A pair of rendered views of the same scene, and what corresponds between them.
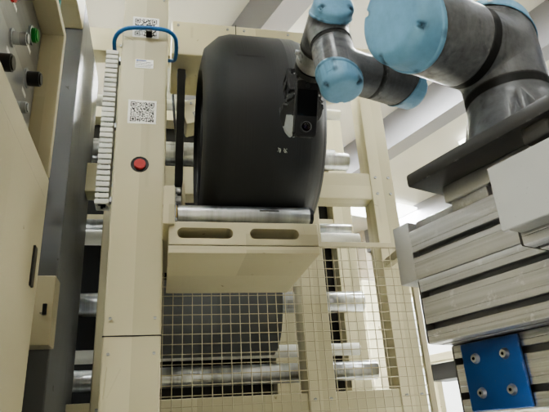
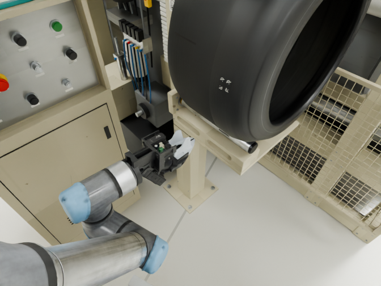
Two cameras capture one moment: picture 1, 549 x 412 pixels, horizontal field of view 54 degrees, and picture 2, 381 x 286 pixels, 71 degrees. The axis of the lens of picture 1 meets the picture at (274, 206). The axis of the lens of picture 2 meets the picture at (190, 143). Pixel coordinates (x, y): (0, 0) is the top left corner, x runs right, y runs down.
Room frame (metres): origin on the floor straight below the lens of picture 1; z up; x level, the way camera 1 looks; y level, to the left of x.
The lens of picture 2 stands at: (0.81, -0.48, 1.58)
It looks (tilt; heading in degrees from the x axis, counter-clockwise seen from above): 49 degrees down; 60
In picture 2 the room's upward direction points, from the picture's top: straight up
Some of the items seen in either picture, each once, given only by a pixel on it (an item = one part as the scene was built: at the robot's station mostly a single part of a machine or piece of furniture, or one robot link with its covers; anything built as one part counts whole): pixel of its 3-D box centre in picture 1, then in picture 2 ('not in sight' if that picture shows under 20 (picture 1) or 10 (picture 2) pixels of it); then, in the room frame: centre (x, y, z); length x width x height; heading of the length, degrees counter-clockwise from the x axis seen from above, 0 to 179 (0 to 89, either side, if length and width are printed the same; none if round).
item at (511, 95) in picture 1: (515, 125); not in sight; (0.65, -0.34, 0.77); 0.15 x 0.15 x 0.10
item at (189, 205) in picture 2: not in sight; (190, 187); (1.30, 0.36, 0.01); 0.27 x 0.27 x 0.02; 13
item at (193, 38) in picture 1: (251, 64); not in sight; (1.69, 0.06, 1.71); 0.61 x 0.25 x 0.15; 103
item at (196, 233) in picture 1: (243, 239); (213, 133); (1.24, 0.08, 0.84); 0.36 x 0.09 x 0.06; 103
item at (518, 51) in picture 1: (493, 55); not in sight; (0.65, -0.33, 0.88); 0.13 x 0.12 x 0.14; 120
